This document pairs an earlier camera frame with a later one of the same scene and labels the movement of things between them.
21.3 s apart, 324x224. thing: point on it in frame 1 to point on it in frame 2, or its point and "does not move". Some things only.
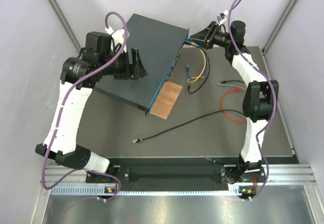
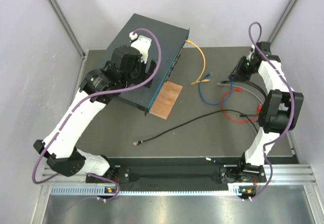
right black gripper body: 215,37 to 244,70
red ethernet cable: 224,113 does not move
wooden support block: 165,100 does not move
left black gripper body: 122,70 to 150,70
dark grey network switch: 157,45 does not move
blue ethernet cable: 188,66 to 206,76
